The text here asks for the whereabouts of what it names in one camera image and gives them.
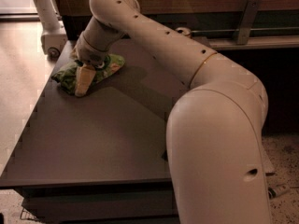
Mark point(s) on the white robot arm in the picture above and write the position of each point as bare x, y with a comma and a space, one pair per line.
214, 131

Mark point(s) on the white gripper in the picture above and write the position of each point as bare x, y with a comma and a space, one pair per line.
87, 53

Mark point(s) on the horizontal metal rail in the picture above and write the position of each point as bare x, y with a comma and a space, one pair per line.
279, 29

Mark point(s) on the orange drink can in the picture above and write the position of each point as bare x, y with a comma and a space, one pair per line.
184, 31

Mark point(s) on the green rice chip bag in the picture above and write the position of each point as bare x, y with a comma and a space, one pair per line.
66, 75

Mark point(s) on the white wheeled stand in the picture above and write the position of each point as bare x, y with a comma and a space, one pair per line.
53, 37

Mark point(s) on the right metal rail bracket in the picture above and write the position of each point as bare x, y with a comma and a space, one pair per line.
247, 20

